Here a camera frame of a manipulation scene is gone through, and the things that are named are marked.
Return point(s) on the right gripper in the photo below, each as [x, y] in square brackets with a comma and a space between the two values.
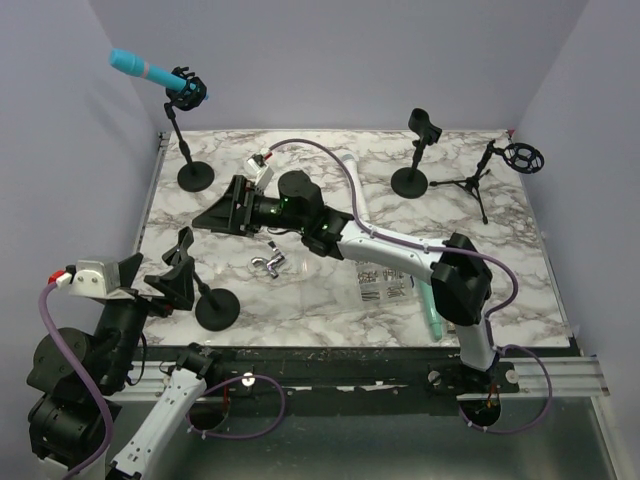
[223, 216]

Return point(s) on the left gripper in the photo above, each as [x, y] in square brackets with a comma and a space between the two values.
[177, 285]

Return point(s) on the black clip stand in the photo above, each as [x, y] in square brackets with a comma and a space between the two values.
[216, 309]

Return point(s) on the white microphone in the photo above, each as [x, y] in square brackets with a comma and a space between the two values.
[351, 160]

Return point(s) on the blue microphone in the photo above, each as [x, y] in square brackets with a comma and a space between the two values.
[133, 65]

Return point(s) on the black round base stand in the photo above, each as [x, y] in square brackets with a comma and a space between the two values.
[411, 182]

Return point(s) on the mint green microphone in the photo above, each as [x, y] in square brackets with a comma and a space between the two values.
[433, 319]

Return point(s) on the black tripod shock mount stand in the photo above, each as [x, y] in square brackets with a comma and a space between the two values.
[519, 157]

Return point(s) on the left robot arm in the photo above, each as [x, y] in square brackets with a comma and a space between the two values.
[72, 425]

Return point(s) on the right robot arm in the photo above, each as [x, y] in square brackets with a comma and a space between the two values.
[458, 275]

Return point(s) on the chrome faucet tap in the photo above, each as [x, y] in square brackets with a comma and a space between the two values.
[271, 264]

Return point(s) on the clear screw organizer box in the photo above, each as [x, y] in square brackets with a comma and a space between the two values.
[329, 286]

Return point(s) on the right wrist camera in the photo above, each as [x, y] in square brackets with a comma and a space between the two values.
[260, 173]

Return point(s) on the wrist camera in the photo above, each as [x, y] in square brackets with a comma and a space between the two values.
[96, 278]
[260, 173]

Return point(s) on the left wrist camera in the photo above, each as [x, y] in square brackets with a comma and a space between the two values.
[96, 278]

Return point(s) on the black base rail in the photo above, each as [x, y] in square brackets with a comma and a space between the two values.
[366, 381]

